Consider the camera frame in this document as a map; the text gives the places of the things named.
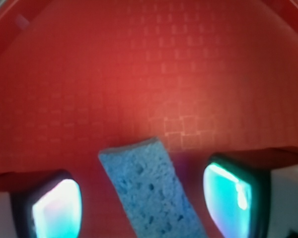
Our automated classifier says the red plastic tray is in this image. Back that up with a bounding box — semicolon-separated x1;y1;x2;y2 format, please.
0;0;298;238

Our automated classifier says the blue sponge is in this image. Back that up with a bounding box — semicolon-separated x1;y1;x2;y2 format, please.
98;137;207;238

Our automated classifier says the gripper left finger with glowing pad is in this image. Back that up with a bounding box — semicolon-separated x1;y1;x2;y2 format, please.
0;170;82;238

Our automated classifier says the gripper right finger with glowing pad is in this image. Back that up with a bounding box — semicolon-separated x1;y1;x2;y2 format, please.
203;153;298;238

